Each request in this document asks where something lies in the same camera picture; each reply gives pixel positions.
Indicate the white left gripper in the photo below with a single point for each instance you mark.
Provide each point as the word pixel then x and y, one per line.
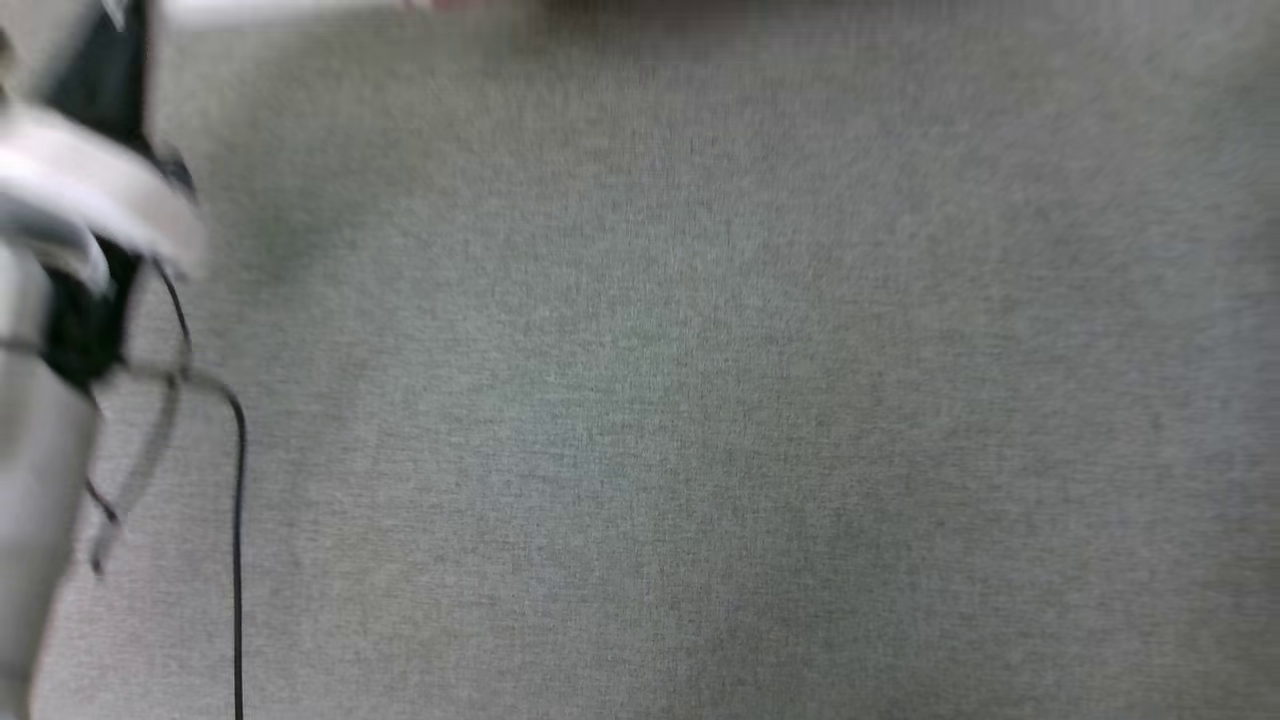
pixel 100 195

